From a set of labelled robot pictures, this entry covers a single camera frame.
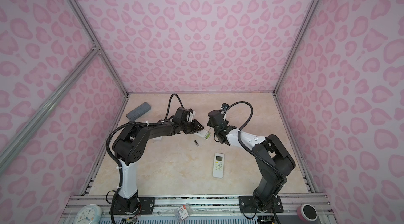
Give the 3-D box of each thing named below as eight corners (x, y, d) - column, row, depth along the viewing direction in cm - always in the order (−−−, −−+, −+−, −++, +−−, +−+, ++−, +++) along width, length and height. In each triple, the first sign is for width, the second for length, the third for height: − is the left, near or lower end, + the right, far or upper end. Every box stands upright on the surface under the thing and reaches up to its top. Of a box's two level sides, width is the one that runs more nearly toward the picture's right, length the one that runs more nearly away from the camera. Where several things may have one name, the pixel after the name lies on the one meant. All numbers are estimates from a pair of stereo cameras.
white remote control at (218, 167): (212, 177, 83) (212, 176, 82) (213, 154, 92) (213, 152, 90) (224, 178, 83) (224, 176, 81) (224, 154, 91) (224, 153, 90)
